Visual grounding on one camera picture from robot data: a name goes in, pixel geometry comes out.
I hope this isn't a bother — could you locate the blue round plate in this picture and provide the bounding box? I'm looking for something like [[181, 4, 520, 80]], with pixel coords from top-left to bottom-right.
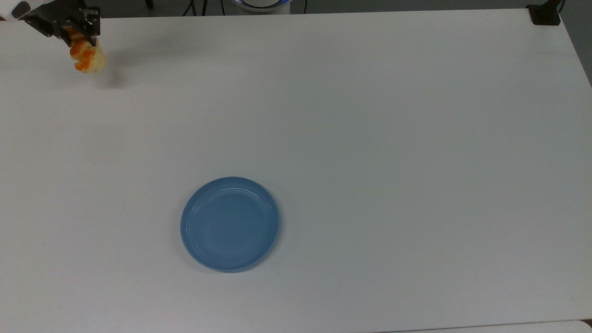
[[180, 176, 280, 273]]

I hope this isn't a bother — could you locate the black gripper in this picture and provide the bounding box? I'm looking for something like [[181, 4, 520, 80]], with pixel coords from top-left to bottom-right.
[[23, 0, 101, 48]]

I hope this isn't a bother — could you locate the bread with orange topping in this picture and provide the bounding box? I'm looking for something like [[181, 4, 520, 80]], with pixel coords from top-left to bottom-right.
[[69, 28, 106, 74]]

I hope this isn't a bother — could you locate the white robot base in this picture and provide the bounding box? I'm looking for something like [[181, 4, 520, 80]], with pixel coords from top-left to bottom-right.
[[234, 0, 292, 13]]

